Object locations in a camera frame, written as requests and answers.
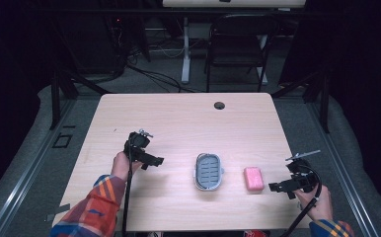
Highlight white desk leg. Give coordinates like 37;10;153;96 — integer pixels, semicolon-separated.
181;16;193;85

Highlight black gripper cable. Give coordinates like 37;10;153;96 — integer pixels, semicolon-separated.
121;137;134;237
278;163;323;237

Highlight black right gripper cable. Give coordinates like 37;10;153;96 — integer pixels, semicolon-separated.
278;163;323;237

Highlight person's left hand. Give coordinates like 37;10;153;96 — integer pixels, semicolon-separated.
111;150;144;183

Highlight red object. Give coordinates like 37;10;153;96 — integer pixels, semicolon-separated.
243;229;269;237

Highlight pink soap bar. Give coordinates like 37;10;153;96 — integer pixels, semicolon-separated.
243;166;266;193

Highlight black metal stand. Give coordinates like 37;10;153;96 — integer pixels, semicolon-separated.
270;63;332;134
47;19;112;131

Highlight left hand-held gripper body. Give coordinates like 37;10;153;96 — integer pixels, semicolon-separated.
122;128;155;165

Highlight grey soap dish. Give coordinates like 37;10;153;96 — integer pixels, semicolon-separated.
193;152;225;193

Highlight black floor cables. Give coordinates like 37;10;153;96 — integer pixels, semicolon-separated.
106;16;206;94

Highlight grey tape strip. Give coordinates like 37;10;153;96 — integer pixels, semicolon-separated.
44;202;72;223

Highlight aluminium floor rail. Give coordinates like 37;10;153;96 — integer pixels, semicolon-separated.
306;100;381;237
0;98;78;237

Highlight black folding chair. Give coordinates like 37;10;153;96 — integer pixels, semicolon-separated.
203;13;281;94

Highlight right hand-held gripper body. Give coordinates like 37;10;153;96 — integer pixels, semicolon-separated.
284;149;322;194

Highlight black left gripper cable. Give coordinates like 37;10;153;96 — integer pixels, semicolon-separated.
121;137;134;237

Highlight person's right hand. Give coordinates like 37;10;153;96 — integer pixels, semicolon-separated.
292;184;334;222

